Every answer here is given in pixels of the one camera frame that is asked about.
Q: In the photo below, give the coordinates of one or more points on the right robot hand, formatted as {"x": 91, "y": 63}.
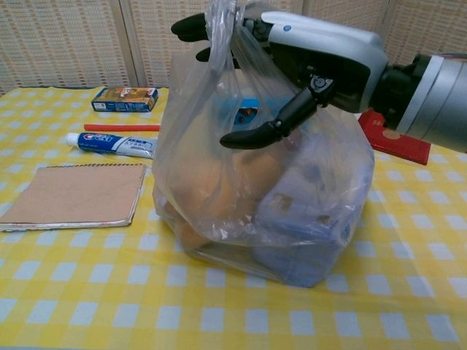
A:
{"x": 321, "y": 62}

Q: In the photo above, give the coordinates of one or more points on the transparent plastic bag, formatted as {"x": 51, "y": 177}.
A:
{"x": 262, "y": 197}

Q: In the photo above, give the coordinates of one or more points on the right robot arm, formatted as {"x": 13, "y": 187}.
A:
{"x": 427, "y": 98}

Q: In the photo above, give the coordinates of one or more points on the blue snack box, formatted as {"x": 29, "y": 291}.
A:
{"x": 241, "y": 109}

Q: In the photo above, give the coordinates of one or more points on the red certificate booklet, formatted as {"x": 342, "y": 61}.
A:
{"x": 397, "y": 140}

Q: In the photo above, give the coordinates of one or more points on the white tissue pack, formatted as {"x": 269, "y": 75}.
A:
{"x": 310, "y": 218}

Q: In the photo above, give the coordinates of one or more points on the yellow plush toy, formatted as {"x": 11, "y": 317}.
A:
{"x": 211, "y": 182}

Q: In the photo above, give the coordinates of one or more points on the blue orange small box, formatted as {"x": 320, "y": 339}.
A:
{"x": 126, "y": 99}

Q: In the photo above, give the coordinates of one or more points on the red pencil stick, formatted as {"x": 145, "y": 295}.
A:
{"x": 122, "y": 127}

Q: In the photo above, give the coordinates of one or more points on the white blue toothpaste tube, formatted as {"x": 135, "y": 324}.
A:
{"x": 109, "y": 143}

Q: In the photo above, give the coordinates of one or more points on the folding screen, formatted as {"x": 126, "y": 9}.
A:
{"x": 91, "y": 40}

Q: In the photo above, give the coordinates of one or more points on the brown spiral notebook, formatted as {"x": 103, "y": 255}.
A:
{"x": 73, "y": 197}

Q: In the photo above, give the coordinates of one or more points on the yellow checkered tablecloth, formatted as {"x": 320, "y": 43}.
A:
{"x": 109, "y": 291}

